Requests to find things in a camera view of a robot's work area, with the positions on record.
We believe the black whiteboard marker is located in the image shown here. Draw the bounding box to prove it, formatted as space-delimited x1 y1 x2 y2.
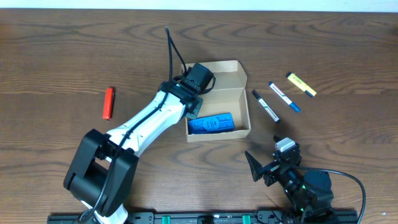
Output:
252 90 280 123

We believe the open cardboard box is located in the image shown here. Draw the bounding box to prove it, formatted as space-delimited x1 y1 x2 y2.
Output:
186 60 251 142

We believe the yellow highlighter pen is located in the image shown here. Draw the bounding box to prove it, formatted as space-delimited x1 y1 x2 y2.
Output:
286 72 317 98

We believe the blue whiteboard marker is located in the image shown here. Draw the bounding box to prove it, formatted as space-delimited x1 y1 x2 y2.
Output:
269 82 301 113

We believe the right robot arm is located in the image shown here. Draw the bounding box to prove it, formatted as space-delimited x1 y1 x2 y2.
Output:
244 136 340 223

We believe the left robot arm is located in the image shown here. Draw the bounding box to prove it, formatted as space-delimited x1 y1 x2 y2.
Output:
63 63 216 223

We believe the black mounting rail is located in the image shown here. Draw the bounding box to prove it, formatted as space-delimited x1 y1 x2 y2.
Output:
47 210 358 224

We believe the blue magnetic whiteboard duster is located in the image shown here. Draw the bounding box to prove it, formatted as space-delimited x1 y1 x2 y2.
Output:
188 113 235 134

